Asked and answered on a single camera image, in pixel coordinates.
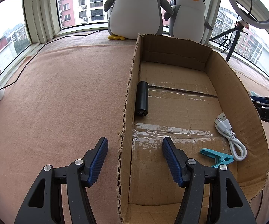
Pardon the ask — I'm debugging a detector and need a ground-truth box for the black cable on floor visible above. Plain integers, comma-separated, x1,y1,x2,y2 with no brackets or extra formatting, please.
0,29,108,188

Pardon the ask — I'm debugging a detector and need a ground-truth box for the black tripod stand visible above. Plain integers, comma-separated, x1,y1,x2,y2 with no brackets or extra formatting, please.
209,20,249,62

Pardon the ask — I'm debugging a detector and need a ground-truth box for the teal clothes peg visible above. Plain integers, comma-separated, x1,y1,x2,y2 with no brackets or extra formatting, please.
200,148,234,168

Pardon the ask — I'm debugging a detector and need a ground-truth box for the large plush penguin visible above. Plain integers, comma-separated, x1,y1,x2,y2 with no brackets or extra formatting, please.
104,0,174,40

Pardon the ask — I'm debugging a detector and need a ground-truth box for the black cylindrical device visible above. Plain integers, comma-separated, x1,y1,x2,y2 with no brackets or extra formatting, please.
135,81,149,117

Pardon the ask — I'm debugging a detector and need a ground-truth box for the open cardboard box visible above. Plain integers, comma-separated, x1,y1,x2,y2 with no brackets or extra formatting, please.
117,34,269,223

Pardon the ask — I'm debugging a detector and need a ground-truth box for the white usb cable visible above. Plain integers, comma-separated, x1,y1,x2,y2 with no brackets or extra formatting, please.
213,112,248,161

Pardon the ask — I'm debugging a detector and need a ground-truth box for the small plush penguin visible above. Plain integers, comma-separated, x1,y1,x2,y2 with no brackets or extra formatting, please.
163,0,213,43

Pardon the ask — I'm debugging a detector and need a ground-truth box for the pink floor blanket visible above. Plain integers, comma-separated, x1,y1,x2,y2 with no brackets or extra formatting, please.
0,32,269,223

